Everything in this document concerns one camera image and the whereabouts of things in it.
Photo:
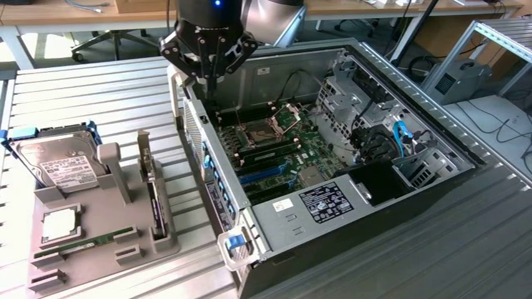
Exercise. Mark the hard disk in blue caddy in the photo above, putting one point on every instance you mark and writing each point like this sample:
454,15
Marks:
54,155

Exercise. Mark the silver chipset heatsink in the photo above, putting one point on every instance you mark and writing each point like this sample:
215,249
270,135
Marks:
311,177

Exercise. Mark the black expansion slot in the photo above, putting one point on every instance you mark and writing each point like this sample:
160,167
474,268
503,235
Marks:
266,191

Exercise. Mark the metal drive cage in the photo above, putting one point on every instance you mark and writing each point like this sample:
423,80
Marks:
382,113

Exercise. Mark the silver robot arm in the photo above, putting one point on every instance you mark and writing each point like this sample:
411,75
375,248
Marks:
266,18

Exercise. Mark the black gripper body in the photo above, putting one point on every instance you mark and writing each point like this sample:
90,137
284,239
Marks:
208,18

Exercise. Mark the green motherboard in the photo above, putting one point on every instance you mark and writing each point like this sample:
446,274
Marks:
316,146

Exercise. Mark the silver CPU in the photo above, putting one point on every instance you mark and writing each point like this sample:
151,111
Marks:
60,225

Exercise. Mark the long wooden desk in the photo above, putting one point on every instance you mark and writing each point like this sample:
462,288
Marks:
458,9

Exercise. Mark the office chair with star base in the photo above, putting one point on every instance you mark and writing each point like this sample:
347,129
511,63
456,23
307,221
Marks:
115,39

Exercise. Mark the blue expansion slot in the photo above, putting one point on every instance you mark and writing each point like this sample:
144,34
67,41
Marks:
259,176

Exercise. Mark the open PC case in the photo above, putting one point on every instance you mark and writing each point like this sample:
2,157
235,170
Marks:
354,249

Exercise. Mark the dark office chair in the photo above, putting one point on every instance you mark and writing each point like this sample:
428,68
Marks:
354,24

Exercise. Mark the wooden desk with white legs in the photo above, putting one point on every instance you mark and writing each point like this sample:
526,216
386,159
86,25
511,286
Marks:
42,15

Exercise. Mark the cardboard box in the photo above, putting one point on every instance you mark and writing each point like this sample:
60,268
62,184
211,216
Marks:
142,6

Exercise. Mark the metal socket cover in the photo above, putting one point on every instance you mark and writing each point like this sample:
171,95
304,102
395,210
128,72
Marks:
287,120

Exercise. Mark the aluminium frame rack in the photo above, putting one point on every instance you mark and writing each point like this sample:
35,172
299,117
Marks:
503,34

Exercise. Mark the silver power supply unit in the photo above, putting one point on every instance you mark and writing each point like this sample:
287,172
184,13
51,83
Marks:
287,224

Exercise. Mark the black pole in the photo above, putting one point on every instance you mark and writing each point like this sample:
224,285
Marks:
416,28

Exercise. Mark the black RAM stick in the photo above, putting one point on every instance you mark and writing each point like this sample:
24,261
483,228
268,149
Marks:
270,154

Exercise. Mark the metal disk bay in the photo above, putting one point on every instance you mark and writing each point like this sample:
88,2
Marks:
422,174

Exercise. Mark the black fan shroud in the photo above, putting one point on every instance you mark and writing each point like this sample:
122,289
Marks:
374,183

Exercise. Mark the grey parts rack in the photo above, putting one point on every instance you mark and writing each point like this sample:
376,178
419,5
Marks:
104,224

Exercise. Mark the CPU socket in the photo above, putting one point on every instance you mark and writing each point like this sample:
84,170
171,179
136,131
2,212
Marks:
258,135

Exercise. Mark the black graphics card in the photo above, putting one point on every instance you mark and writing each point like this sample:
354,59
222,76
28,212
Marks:
155,202

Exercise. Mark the green RAM stick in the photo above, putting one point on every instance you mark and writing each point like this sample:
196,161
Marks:
83,244

